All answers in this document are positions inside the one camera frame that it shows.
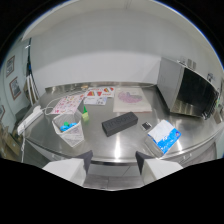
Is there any black glasses case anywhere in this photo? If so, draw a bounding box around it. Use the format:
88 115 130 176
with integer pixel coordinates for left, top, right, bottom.
101 111 139 138

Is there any blue white tissue pack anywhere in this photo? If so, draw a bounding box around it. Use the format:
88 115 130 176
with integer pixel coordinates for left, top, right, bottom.
144 119 182 158

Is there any white mesh basket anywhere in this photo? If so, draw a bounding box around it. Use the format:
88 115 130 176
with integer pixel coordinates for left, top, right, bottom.
51 109 86 148

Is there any blue toy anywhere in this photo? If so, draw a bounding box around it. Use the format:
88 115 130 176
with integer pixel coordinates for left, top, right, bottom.
59 121 78 133

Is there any small black card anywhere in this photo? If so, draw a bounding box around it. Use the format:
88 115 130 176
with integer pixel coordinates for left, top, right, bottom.
140 121 153 132

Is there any green small bottle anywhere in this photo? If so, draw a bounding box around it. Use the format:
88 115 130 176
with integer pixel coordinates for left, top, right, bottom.
81 105 91 122

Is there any white power strip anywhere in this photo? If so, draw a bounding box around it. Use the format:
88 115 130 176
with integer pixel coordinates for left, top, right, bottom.
16 105 45 136

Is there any pink sticker sheet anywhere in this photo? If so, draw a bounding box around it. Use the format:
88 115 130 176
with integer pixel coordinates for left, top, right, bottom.
49 93 86 116

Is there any small white printed sheet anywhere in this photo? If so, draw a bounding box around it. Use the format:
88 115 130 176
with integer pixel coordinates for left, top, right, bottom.
82 96 108 106

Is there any purple pattern paper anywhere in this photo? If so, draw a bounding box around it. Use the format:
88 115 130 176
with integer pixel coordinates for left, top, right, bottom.
112 87 153 114

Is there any red triangle printed sheet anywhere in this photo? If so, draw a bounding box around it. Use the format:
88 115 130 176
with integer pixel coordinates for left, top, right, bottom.
83 86 116 99

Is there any silver microwave oven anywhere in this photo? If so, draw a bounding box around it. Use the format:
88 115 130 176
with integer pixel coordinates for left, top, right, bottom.
156 56 220 120

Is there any framed wall picture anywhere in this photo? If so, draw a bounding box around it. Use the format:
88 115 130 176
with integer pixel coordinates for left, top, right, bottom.
5 54 16 79
8 76 22 101

